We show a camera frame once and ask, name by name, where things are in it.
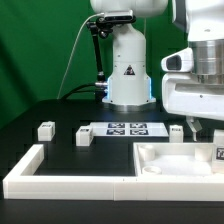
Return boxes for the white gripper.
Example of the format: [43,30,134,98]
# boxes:
[161,47,224,142]

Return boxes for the white square tabletop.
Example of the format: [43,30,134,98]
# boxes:
[133,142,224,183]

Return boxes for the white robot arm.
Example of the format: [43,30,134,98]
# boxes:
[90,0,224,126]

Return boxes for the fiducial marker sheet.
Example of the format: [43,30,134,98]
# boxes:
[90,122,168,137]

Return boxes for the white U-shaped fence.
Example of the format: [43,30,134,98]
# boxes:
[3,144,224,201]

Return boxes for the black cables at base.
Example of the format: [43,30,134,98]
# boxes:
[59,83,108,102]

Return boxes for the grey camera on mount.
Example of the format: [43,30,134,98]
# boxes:
[104,10,133,21]

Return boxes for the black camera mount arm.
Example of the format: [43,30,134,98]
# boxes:
[86,16,137,88]

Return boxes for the white cable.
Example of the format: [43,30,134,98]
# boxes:
[56,12,106,100]

